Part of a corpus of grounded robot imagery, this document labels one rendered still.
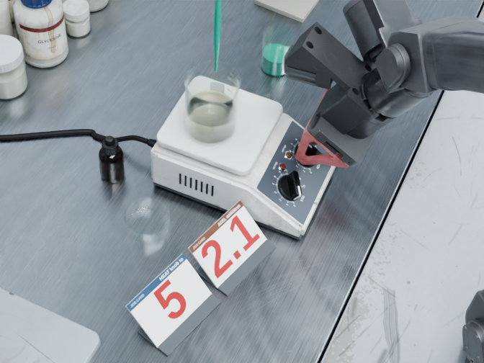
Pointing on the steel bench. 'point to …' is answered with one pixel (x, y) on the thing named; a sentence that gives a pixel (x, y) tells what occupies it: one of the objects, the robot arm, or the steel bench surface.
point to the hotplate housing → (230, 184)
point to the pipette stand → (289, 7)
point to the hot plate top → (249, 117)
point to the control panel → (302, 207)
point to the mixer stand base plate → (41, 334)
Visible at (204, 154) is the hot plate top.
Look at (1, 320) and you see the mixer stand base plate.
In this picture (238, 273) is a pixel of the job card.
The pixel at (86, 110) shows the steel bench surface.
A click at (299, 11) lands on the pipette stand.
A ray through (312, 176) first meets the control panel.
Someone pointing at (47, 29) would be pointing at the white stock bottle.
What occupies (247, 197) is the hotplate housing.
